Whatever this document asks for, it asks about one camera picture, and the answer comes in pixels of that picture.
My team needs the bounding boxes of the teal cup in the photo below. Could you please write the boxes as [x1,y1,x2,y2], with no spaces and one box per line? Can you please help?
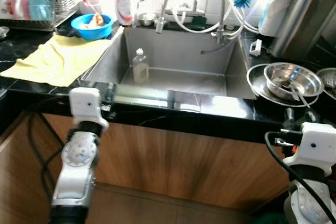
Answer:
[29,0,54,21]

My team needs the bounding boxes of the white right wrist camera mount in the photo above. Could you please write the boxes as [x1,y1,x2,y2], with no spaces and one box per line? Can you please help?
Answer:
[285,122,336,176]

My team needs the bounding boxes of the stainless steel sink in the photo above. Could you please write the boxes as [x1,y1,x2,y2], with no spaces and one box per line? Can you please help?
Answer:
[84,25,258,101]

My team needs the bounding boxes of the blue plastic bowl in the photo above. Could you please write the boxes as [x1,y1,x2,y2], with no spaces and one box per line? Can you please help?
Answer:
[71,13,113,41]

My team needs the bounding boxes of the clear plastic bottle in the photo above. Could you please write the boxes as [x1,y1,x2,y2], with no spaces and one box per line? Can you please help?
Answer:
[132,48,150,84]

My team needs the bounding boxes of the pink cup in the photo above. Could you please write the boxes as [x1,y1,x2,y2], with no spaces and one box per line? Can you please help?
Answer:
[0,0,30,20]

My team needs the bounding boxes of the white dish soap bottle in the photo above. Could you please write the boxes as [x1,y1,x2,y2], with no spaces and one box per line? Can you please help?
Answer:
[115,0,135,26]

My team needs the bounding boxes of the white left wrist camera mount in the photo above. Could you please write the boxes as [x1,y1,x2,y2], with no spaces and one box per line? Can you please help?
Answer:
[69,87,110,131]

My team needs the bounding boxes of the wooden cabinet front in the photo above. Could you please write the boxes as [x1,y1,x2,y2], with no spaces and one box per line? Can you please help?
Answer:
[0,111,295,214]

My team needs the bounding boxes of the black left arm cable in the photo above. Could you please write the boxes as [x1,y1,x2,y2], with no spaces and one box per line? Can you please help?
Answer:
[27,110,61,198]

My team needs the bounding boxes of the stainless steel knife block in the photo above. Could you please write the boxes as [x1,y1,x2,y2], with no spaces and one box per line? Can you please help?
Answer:
[270,0,336,62]

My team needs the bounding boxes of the steel mixing bowl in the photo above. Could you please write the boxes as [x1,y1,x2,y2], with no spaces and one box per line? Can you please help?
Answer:
[264,62,324,101]

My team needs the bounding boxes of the steel spoon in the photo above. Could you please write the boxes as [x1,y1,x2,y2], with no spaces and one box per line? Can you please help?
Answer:
[281,80,310,108]

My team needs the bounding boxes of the white hanging towel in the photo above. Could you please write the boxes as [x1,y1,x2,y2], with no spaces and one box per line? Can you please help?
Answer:
[260,0,300,37]

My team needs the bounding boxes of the green sponge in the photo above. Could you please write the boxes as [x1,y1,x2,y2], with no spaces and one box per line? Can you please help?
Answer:
[189,17,208,30]

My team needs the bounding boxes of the chrome gooseneck faucet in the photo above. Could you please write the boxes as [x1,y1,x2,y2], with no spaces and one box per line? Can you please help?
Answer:
[212,0,235,45]

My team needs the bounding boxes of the round steel plate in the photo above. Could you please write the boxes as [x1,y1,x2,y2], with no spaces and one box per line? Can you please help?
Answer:
[247,64,323,108]
[314,67,336,100]

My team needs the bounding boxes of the white plastic clip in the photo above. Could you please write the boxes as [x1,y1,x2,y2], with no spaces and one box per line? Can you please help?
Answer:
[250,39,262,57]

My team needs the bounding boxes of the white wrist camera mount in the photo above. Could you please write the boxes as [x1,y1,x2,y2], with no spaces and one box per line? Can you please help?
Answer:
[285,122,336,176]
[69,87,110,131]

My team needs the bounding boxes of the yellow cloth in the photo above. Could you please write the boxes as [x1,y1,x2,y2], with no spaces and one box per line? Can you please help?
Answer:
[0,34,113,87]

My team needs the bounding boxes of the chrome pull-out sprayer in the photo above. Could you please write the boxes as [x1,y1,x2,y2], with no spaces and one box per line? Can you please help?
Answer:
[154,0,176,33]

